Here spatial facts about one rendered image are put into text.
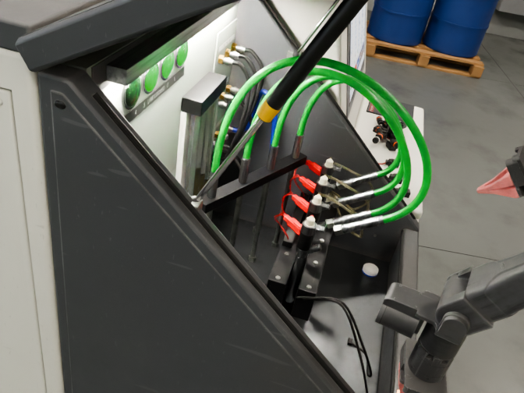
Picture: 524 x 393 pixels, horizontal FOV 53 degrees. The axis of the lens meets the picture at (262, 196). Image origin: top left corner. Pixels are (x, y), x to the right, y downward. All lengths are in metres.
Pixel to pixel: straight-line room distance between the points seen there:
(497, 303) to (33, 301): 0.65
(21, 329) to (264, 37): 0.76
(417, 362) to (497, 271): 0.22
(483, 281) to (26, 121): 0.59
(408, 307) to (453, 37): 5.13
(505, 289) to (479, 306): 0.04
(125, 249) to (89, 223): 0.06
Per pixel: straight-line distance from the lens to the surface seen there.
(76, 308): 0.83
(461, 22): 5.80
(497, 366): 2.58
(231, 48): 1.21
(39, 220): 0.75
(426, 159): 0.92
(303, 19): 1.23
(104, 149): 0.63
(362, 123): 1.76
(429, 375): 0.88
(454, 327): 0.76
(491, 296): 0.74
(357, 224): 0.99
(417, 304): 0.81
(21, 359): 1.01
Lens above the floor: 1.70
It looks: 34 degrees down
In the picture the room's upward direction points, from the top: 11 degrees clockwise
